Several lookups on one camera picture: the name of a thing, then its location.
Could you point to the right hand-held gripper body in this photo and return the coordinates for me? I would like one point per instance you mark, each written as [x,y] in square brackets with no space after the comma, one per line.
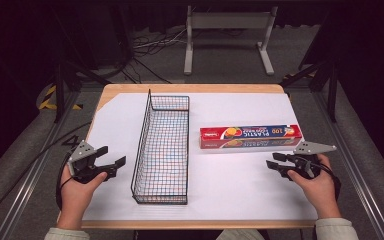
[313,147]

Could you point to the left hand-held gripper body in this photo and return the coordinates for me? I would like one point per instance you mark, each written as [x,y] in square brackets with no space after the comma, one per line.
[81,151]

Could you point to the person's left hand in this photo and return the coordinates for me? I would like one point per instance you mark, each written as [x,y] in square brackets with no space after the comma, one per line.
[76,196]

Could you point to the person's right hand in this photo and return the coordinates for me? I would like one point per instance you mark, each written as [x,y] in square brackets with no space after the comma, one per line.
[320,193]

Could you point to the red plastic wrap box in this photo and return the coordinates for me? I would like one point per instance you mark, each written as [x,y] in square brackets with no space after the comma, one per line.
[250,136]

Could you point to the white paper sheet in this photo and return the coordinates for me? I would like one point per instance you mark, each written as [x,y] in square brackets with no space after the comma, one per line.
[230,186]

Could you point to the yellow black hazard tape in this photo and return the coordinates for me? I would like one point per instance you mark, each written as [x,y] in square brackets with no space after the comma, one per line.
[48,98]

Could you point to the black tripod stand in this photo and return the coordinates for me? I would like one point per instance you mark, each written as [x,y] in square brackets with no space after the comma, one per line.
[331,86]
[60,86]

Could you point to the person's light clothing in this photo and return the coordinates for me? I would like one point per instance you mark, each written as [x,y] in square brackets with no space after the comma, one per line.
[240,235]

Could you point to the grey metal stand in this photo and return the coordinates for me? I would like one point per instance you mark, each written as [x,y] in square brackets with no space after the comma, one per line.
[230,20]

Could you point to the aluminium floor rail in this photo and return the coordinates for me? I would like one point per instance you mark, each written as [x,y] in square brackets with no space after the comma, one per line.
[30,186]
[356,173]

